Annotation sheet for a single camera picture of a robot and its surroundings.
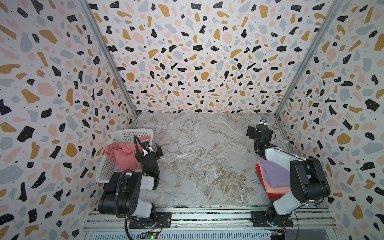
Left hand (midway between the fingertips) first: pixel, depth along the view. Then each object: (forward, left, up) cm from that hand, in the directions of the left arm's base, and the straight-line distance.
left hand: (146, 144), depth 86 cm
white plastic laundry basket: (-10, +22, -8) cm, 26 cm away
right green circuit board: (-43, -68, -14) cm, 81 cm away
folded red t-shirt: (-26, -67, -10) cm, 73 cm away
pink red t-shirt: (-3, +14, -5) cm, 16 cm away
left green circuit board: (-42, -7, -14) cm, 45 cm away
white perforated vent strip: (-43, -23, -14) cm, 50 cm away
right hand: (+10, -67, +4) cm, 68 cm away
